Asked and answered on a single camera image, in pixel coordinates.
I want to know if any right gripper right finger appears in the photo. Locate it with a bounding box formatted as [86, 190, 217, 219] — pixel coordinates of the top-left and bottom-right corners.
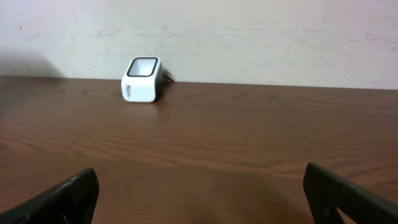
[303, 162, 397, 224]

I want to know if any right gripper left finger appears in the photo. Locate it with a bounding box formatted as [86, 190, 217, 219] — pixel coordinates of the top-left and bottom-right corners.
[1, 168, 100, 224]

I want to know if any white barcode scanner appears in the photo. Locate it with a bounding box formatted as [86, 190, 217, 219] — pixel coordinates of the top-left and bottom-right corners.
[121, 56, 163, 103]

